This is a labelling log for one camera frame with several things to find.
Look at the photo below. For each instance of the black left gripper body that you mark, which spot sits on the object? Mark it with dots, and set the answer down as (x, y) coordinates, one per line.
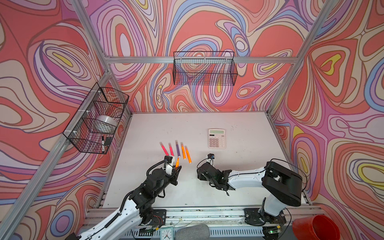
(165, 181)

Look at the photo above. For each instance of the purple pen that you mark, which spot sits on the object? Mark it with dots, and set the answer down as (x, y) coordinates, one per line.
(177, 148)

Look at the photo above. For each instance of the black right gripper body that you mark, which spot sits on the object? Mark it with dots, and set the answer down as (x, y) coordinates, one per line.
(201, 177)

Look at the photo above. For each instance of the red bucket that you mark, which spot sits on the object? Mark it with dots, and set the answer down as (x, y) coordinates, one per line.
(317, 227)

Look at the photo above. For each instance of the black wire basket left wall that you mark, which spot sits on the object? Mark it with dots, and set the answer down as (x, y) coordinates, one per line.
(86, 134)

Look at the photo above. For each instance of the black wire basket wall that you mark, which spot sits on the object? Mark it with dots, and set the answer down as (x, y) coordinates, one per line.
(204, 68)
(86, 134)

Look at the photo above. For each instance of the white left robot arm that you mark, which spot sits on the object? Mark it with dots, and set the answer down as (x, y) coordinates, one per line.
(136, 208)

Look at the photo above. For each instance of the pink pen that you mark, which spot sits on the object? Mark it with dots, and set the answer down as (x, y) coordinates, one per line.
(164, 149)
(171, 150)

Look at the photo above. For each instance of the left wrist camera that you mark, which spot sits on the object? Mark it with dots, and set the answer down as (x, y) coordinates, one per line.
(168, 165)

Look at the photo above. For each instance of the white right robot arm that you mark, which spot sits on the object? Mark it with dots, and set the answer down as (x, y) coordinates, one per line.
(284, 186)

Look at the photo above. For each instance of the black marker in basket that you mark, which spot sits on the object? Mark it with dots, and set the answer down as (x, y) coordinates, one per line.
(103, 144)

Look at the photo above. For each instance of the silver tape roll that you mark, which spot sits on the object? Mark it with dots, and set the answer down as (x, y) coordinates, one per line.
(108, 120)

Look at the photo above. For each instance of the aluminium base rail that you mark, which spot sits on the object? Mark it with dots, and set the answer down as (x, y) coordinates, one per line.
(224, 221)

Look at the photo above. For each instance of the small white clock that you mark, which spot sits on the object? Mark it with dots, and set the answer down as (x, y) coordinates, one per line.
(167, 234)

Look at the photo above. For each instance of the black wire basket back wall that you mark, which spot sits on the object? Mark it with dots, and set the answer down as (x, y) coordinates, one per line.
(204, 68)

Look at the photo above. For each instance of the pink desk calculator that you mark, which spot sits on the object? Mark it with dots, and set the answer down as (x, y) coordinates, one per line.
(217, 138)

